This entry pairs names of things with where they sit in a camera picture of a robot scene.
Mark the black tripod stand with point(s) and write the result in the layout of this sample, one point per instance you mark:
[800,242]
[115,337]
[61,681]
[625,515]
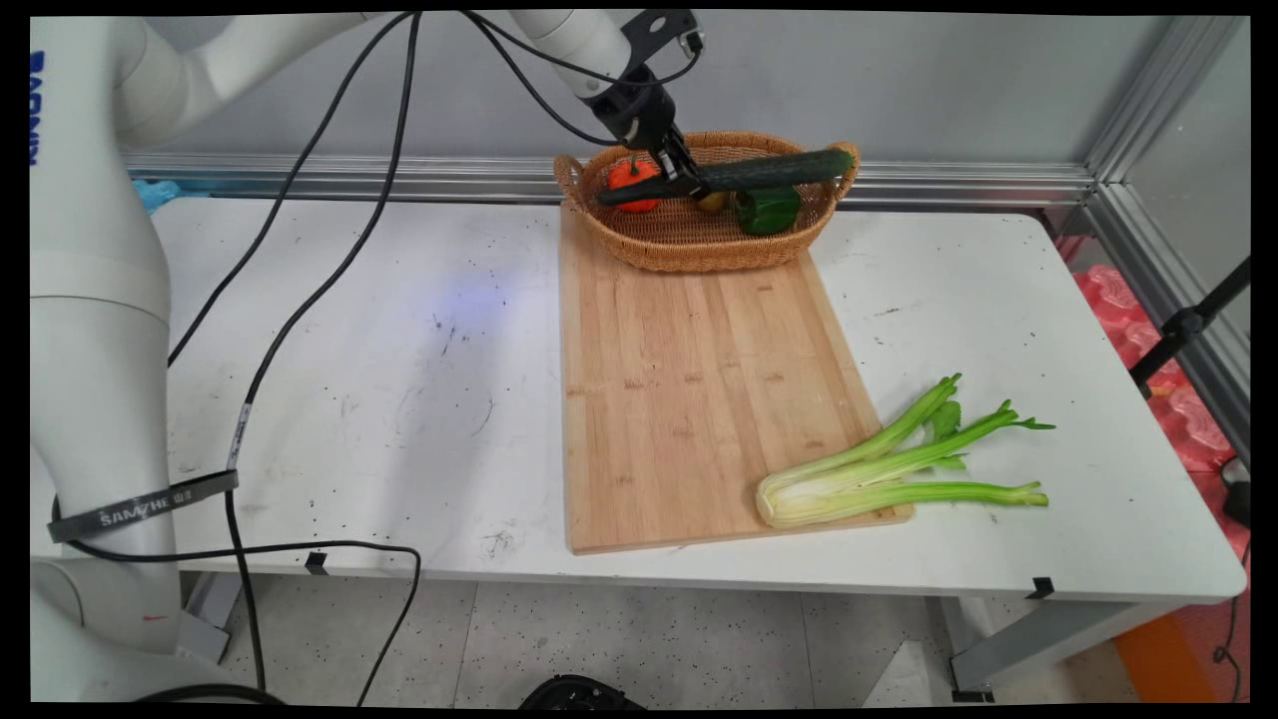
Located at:
[1183,328]

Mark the red tomato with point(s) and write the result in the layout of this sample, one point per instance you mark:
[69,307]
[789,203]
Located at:
[631,175]

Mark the bamboo cutting board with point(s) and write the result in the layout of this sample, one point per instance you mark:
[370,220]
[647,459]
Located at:
[689,419]

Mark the long horizontal aluminium frame rail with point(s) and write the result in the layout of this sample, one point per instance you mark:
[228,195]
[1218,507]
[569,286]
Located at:
[949,185]

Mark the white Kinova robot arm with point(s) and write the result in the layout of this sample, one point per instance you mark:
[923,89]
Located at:
[100,330]

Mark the black table edge clip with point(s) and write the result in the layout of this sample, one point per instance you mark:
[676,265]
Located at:
[317,562]
[1041,588]

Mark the black round floor object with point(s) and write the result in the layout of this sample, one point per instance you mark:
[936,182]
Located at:
[579,694]

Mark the woven wicker basket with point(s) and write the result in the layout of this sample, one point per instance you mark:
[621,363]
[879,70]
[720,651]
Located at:
[689,245]

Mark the wide grey table leg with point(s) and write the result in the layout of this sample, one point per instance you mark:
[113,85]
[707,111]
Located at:
[1048,639]

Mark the orange floor mat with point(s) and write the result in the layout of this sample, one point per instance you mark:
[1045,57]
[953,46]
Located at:
[1158,659]

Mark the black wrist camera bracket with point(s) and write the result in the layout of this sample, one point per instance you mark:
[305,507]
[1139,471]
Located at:
[659,35]

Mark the green bell pepper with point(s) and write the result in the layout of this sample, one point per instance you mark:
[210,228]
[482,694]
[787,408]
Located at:
[767,212]

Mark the blue foam floor mat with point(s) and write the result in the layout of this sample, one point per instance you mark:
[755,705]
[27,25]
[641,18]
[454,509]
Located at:
[160,192]

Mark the red foam floor mat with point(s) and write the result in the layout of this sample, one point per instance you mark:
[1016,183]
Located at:
[1183,419]

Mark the black power adapter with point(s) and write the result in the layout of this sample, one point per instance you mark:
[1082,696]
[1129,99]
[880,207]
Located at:
[1238,497]

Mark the sloping aluminium frame rail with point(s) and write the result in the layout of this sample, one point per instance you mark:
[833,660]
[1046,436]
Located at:
[1168,285]

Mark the green celery bunch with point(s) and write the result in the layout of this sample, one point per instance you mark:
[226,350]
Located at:
[859,489]

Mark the dark green cucumber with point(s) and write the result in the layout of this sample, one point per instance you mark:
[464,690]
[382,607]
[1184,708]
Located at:
[769,170]

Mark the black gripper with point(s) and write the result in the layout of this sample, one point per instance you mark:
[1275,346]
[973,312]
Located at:
[634,105]

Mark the upright aluminium frame post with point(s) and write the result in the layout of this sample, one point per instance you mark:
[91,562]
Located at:
[1158,100]

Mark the narrow grey table leg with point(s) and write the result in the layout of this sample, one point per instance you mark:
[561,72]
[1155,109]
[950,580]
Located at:
[212,614]

